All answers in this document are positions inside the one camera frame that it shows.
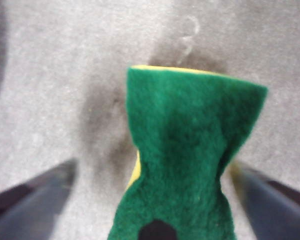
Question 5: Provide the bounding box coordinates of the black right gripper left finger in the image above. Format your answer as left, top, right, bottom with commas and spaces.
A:
0, 159, 77, 240

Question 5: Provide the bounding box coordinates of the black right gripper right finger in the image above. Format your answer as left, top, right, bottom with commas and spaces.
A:
233, 162, 300, 240

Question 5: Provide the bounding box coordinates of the yellow sponge with green pad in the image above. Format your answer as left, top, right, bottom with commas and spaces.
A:
107, 64, 269, 240

